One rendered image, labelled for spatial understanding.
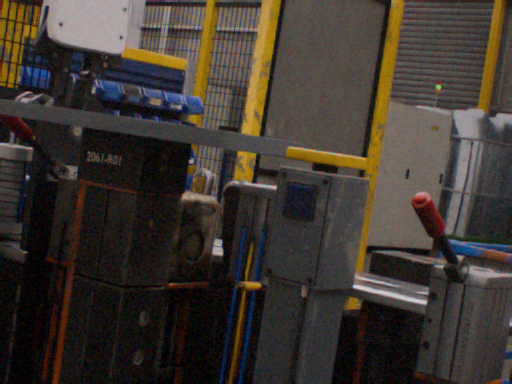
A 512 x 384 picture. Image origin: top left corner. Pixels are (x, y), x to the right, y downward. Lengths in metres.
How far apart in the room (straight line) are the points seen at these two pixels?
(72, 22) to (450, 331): 0.57
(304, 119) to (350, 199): 3.73
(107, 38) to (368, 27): 3.84
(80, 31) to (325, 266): 0.45
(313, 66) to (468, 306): 3.71
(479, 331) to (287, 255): 0.22
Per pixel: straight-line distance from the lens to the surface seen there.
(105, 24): 1.25
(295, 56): 4.62
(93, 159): 1.15
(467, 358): 1.07
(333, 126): 4.87
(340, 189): 0.96
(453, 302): 1.07
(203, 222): 1.33
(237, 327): 1.22
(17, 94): 1.56
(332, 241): 0.97
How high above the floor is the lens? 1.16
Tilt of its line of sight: 3 degrees down
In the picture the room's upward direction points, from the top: 9 degrees clockwise
